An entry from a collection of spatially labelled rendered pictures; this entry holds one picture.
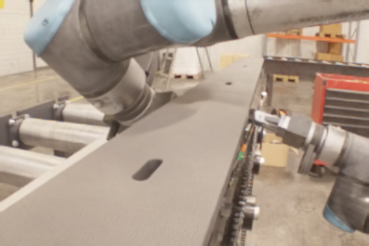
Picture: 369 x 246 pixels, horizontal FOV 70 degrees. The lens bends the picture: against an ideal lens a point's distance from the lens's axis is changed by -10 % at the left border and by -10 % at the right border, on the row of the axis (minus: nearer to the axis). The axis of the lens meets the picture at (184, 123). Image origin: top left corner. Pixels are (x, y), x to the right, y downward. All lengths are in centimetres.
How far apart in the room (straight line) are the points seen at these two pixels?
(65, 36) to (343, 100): 253
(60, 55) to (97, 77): 5
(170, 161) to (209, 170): 3
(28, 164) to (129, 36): 65
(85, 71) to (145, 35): 10
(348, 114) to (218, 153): 259
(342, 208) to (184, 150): 58
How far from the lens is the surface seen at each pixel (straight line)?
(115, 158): 18
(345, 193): 73
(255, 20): 40
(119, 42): 31
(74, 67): 36
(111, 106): 41
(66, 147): 115
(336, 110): 273
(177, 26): 28
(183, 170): 17
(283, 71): 562
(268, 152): 300
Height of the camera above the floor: 124
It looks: 17 degrees down
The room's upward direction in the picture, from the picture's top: 1 degrees clockwise
